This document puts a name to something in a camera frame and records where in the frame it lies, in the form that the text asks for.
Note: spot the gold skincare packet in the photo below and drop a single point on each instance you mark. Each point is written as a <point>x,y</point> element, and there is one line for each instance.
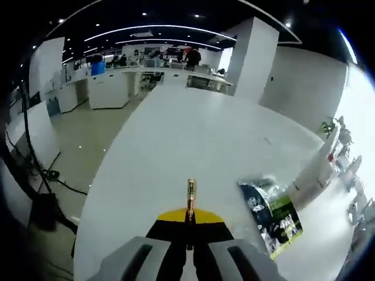
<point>191,196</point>

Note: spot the green potted plant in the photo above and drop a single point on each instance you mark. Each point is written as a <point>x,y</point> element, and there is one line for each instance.
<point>331,127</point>

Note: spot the grey office chair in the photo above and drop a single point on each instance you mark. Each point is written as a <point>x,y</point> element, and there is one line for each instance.
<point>152,77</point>

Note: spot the black floor box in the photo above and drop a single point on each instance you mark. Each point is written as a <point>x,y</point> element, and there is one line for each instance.
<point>44,210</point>

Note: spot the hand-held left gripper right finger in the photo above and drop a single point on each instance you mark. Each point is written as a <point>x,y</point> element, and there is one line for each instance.
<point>240,260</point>

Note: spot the long white counter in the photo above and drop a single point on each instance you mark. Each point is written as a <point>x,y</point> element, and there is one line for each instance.
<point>108,90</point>

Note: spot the blue storage box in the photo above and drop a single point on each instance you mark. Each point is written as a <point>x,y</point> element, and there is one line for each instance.
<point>98,68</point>

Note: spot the black green skincare sachet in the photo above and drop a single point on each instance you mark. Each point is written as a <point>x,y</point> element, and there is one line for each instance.
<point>272,216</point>

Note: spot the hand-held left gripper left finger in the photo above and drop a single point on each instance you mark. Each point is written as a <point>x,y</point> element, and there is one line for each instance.
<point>132,260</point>

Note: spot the white skincare tube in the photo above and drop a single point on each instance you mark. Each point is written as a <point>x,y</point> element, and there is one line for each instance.
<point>304,178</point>

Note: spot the red-collared white skincare bottle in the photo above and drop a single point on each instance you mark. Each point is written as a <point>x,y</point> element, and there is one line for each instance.
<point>323,172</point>

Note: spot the long ceiling light strip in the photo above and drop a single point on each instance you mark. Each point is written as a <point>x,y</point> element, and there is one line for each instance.
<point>348,47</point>

